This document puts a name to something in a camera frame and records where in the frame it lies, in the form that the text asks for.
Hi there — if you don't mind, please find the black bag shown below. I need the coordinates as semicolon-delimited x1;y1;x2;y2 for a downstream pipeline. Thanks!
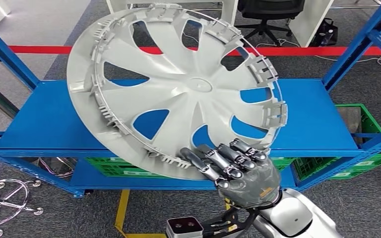
310;19;338;47

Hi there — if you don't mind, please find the blue metal shelf rack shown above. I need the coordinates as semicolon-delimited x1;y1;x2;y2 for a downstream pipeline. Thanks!
0;0;381;199

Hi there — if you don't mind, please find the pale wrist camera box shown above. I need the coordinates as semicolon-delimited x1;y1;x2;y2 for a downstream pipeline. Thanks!
166;217;204;238

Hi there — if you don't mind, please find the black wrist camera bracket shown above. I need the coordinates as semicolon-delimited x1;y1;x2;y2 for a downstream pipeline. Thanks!
201;207;260;238

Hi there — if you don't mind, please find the black office chair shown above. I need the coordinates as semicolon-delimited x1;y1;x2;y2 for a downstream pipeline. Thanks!
235;0;306;47

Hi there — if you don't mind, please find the white floor cable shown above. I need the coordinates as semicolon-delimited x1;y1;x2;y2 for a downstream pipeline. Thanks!
255;39;298;48
315;54;381;70

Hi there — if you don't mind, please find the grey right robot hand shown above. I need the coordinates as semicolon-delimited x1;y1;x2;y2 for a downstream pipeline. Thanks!
180;138;281;209

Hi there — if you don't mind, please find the black stool chrome base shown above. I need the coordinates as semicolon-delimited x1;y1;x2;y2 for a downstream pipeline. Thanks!
0;178;44;238

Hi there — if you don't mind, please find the grey plastic wheel hubcap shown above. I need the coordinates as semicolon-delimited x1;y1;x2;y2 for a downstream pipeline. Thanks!
66;3;289;180

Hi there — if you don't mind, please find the red barrier belt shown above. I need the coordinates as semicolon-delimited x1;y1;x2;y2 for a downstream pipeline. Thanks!
9;45;381;57

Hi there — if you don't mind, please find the white desk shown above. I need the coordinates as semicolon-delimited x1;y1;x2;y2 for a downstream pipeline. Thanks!
292;0;334;48
106;0;239;26

